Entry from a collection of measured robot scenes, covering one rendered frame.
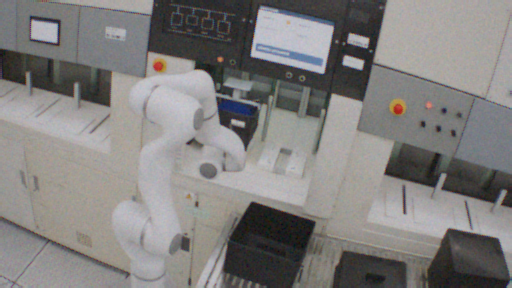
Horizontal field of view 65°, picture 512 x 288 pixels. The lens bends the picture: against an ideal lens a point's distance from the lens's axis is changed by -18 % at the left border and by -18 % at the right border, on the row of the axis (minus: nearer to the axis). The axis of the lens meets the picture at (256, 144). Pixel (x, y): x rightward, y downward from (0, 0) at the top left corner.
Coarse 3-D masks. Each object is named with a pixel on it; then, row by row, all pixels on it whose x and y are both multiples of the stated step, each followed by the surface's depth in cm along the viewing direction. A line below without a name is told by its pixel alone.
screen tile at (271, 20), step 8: (264, 16) 171; (272, 16) 171; (264, 24) 173; (272, 24) 172; (280, 24) 172; (264, 32) 174; (288, 32) 172; (264, 40) 176; (272, 40) 175; (280, 40) 174; (288, 40) 174
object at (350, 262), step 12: (348, 252) 184; (348, 264) 178; (360, 264) 178; (372, 264) 179; (384, 264) 180; (396, 264) 181; (336, 276) 181; (348, 276) 172; (360, 276) 172; (372, 276) 171; (384, 276) 170; (396, 276) 174
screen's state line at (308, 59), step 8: (256, 48) 178; (264, 48) 177; (272, 48) 177; (280, 48) 176; (288, 56) 177; (296, 56) 176; (304, 56) 175; (312, 56) 175; (312, 64) 176; (320, 64) 175
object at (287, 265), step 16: (256, 208) 194; (272, 208) 191; (240, 224) 184; (256, 224) 197; (272, 224) 195; (288, 224) 192; (304, 224) 190; (240, 240) 195; (256, 240) 197; (272, 240) 198; (288, 240) 196; (304, 240) 193; (240, 256) 172; (256, 256) 169; (272, 256) 167; (288, 256) 191; (304, 256) 189; (240, 272) 175; (256, 272) 173; (272, 272) 170; (288, 272) 168
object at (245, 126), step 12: (228, 84) 217; (240, 84) 219; (252, 84) 222; (216, 96) 224; (228, 96) 224; (240, 96) 222; (228, 120) 218; (240, 120) 217; (252, 120) 216; (240, 132) 219; (252, 132) 226
